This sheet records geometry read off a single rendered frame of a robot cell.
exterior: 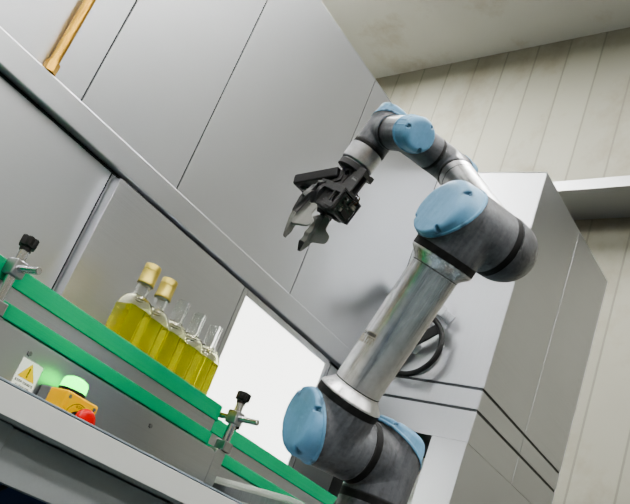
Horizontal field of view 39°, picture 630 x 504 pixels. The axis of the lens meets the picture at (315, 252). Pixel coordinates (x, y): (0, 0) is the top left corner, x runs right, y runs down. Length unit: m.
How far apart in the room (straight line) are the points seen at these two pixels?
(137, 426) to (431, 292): 0.57
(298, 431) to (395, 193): 1.43
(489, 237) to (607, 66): 4.02
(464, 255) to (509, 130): 4.04
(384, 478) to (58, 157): 0.89
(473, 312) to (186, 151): 1.05
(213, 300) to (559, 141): 3.40
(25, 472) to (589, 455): 3.33
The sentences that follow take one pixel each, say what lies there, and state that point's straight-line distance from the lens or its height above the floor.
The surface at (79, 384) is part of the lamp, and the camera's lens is 1.47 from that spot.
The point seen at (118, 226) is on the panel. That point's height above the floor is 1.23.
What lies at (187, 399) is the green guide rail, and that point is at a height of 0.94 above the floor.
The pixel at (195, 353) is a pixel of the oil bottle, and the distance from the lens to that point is 1.90.
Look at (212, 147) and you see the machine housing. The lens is 2.16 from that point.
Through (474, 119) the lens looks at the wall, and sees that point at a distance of 5.71.
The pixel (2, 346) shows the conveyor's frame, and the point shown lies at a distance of 1.44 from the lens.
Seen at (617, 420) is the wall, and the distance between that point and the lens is 4.21.
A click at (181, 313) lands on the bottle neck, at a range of 1.88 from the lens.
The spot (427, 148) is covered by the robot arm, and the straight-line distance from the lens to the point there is 1.83.
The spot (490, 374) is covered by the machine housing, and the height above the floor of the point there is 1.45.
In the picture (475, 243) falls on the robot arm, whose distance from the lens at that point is 1.47.
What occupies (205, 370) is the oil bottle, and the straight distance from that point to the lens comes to 1.92.
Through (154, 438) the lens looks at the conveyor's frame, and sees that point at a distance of 1.68.
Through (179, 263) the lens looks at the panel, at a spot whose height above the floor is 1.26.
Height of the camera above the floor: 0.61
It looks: 22 degrees up
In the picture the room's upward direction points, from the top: 22 degrees clockwise
